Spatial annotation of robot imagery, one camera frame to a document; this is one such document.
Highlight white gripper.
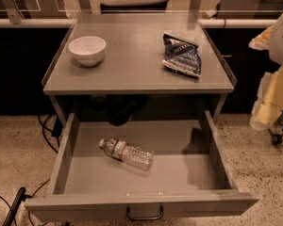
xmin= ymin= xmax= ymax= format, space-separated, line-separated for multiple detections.
xmin=250 ymin=66 xmax=283 ymax=130

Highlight clear plastic water bottle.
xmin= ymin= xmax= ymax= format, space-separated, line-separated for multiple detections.
xmin=99 ymin=137 xmax=154 ymax=170

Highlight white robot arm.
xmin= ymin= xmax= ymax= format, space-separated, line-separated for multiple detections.
xmin=249 ymin=13 xmax=283 ymax=130

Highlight grey cabinet with counter top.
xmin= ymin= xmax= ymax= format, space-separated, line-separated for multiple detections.
xmin=43 ymin=13 xmax=236 ymax=122

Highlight open grey top drawer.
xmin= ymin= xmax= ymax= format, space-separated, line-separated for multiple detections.
xmin=25 ymin=112 xmax=258 ymax=222

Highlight black wheeled stand base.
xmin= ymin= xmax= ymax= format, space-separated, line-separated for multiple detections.
xmin=268 ymin=115 xmax=283 ymax=147

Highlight blue chip bag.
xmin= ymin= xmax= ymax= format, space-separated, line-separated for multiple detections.
xmin=162 ymin=32 xmax=202 ymax=77

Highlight black chair back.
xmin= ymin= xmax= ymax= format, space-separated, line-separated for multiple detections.
xmin=100 ymin=0 xmax=170 ymax=13

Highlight white ceramic bowl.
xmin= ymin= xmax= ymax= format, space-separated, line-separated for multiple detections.
xmin=68 ymin=36 xmax=107 ymax=67

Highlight black power strip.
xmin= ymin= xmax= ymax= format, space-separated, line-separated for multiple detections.
xmin=3 ymin=187 xmax=26 ymax=226

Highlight black drawer handle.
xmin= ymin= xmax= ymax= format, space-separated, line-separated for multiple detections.
xmin=126 ymin=206 xmax=164 ymax=221

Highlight black floor cables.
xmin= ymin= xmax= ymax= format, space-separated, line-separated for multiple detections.
xmin=37 ymin=114 xmax=61 ymax=154

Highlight white horizontal rail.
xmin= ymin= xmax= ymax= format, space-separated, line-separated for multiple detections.
xmin=0 ymin=19 xmax=275 ymax=28

